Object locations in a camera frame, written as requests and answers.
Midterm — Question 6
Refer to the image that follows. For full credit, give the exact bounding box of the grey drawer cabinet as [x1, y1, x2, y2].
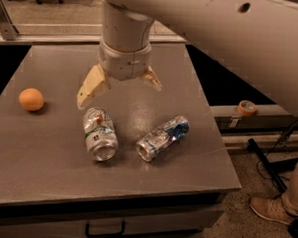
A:
[0, 180, 226, 238]

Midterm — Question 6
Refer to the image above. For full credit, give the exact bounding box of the black drawer handle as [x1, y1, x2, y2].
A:
[84, 219, 126, 238]

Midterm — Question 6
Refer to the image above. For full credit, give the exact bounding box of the brown shoe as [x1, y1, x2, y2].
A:
[250, 197, 296, 225]

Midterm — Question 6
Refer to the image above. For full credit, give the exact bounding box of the grey metal bracket left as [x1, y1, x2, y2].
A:
[0, 0, 18, 41]

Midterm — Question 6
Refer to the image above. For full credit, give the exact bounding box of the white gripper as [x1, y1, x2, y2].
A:
[76, 41, 163, 110]

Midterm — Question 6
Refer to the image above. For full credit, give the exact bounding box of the black metal stand bar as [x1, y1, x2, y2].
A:
[248, 138, 298, 193]

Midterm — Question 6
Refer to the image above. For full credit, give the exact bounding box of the roll of orange tape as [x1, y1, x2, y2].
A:
[238, 100, 258, 116]

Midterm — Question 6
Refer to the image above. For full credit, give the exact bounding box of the orange ball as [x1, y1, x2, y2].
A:
[19, 88, 45, 112]

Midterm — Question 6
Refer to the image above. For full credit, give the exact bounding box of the khaki trouser leg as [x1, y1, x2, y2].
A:
[281, 163, 298, 216]

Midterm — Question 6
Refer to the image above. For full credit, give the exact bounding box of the silver green 7up can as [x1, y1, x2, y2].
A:
[83, 107, 119, 162]

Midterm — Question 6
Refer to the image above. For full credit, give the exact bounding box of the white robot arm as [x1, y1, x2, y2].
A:
[105, 0, 298, 118]

